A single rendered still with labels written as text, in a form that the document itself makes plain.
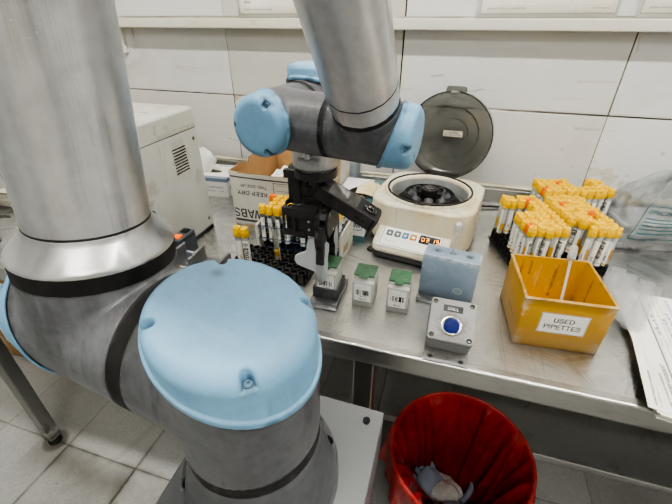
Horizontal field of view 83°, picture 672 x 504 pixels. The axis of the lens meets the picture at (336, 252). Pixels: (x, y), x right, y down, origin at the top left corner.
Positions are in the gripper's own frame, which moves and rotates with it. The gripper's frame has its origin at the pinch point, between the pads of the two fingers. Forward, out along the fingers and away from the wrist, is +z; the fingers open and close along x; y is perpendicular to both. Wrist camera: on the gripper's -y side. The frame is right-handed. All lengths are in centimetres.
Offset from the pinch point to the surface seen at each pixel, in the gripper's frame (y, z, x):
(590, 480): -82, 94, -34
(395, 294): -13.0, 1.8, 1.4
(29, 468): 106, 94, 17
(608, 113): -55, -20, -56
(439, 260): -19.7, -3.1, -4.3
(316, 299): 1.5, 4.7, 3.5
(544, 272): -38.6, -0.7, -9.5
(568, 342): -41.6, 4.1, 3.0
